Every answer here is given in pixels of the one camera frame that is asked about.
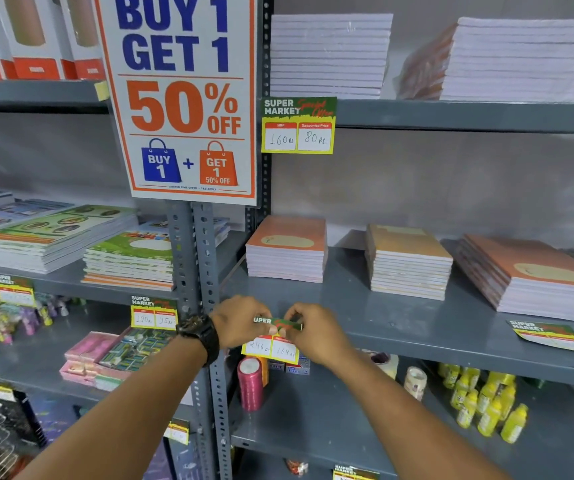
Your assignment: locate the tray of green erasers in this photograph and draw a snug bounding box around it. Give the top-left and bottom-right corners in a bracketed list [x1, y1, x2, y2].
[97, 327, 176, 373]

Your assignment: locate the person's right hand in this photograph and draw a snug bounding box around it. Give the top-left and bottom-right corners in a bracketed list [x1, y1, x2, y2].
[283, 303, 353, 368]

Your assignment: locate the stack of large orange notebooks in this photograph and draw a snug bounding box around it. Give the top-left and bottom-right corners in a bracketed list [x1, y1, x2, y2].
[454, 233, 574, 326]

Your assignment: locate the person's right forearm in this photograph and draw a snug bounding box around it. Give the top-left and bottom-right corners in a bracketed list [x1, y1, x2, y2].
[331, 356, 514, 480]

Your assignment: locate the group of yellow glue bottles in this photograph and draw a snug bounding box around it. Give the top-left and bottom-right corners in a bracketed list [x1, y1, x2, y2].
[436, 362, 531, 445]

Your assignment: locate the black wristwatch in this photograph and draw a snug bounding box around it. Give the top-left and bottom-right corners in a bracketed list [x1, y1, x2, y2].
[176, 314, 221, 368]

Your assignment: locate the stack of green oval-print books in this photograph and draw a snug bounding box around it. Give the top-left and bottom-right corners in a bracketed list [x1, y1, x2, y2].
[0, 204, 140, 275]

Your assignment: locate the stack of small orange notebooks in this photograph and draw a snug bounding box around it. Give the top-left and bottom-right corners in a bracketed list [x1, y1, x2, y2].
[245, 215, 329, 284]

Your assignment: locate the stack of tan notebooks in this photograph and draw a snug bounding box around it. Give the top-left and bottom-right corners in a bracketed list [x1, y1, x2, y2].
[365, 224, 454, 302]

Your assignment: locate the pink ribbon spool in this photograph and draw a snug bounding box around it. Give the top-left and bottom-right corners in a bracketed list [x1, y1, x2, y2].
[237, 356, 265, 413]

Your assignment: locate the person's left hand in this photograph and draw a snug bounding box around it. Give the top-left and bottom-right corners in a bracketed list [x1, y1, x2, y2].
[209, 295, 274, 352]

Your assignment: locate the large white orange promo sign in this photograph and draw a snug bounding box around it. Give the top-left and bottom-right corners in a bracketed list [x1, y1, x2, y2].
[92, 0, 259, 207]

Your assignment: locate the stack of green cartoon notebooks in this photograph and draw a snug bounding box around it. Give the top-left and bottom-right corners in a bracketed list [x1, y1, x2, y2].
[81, 230, 175, 292]

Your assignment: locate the stack of wrapped white notebooks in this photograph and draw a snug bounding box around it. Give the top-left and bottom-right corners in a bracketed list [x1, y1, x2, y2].
[396, 17, 574, 103]

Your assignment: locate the white tape roll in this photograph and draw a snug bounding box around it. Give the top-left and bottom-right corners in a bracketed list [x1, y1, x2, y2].
[368, 350, 400, 381]
[403, 366, 428, 402]

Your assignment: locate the grey metal shelving rack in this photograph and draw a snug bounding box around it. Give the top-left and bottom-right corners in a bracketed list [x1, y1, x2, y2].
[0, 79, 202, 480]
[193, 0, 574, 480]

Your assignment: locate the person's left forearm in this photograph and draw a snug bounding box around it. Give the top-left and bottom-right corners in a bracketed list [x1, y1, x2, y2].
[16, 336, 208, 480]

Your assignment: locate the stack of pink eraser boxes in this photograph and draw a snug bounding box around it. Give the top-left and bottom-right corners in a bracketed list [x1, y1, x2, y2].
[59, 331, 133, 393]

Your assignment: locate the pile of colourful small toys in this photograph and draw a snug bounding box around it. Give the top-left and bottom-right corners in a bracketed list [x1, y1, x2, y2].
[0, 294, 71, 361]

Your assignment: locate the row of small blue boxes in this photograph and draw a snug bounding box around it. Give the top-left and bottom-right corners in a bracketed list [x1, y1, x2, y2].
[268, 357, 312, 377]

